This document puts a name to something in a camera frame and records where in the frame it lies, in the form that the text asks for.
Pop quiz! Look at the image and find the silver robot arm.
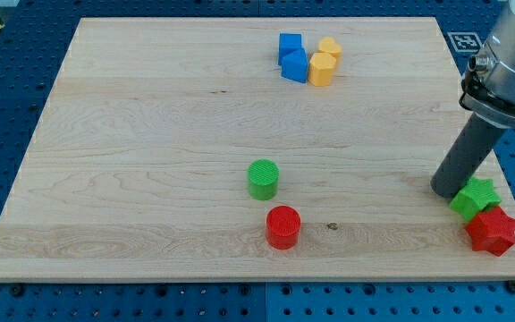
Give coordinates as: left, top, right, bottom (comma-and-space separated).
460, 0, 515, 128

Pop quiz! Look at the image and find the light wooden board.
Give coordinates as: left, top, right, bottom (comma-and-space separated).
0, 17, 515, 283

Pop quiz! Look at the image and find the green cylinder block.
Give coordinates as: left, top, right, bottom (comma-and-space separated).
248, 159, 280, 200

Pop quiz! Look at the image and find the red cylinder block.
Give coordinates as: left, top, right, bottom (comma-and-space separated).
266, 205, 301, 250

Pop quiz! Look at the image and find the blue pentagon block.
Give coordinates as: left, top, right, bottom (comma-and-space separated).
281, 48, 308, 83

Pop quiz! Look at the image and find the yellow hexagon block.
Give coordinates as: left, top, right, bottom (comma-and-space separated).
308, 52, 337, 87

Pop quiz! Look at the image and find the blue cube block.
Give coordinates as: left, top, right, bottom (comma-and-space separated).
277, 33, 302, 65

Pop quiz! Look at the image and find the yellow heart block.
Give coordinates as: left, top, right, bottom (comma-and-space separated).
317, 37, 342, 67

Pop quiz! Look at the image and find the green star block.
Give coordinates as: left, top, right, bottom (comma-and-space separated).
449, 176, 502, 223

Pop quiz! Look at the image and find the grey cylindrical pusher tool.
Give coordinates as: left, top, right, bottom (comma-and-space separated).
430, 114, 505, 199

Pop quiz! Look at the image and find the black white fiducial marker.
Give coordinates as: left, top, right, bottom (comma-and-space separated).
447, 31, 482, 53

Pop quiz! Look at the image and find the red star block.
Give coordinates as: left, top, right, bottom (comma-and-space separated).
464, 206, 515, 257

